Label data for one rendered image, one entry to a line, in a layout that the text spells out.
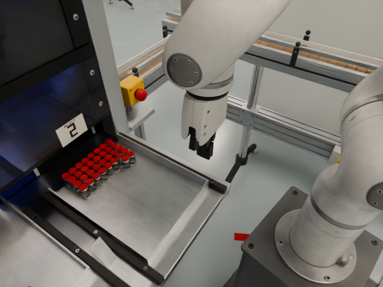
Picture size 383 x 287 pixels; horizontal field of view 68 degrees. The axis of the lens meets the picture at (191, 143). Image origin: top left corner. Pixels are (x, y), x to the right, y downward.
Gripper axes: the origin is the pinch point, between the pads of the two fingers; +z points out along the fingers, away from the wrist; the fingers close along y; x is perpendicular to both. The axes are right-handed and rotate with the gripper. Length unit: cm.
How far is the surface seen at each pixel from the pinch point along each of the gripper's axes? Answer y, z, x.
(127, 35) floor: -212, 109, -230
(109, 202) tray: 11.9, 22.0, -21.7
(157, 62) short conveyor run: -48, 17, -50
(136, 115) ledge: -20.5, 22.1, -39.7
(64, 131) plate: 8.1, 6.9, -37.2
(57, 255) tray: 29.1, 22.0, -21.8
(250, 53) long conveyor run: -83, 21, -23
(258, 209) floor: -66, 110, 3
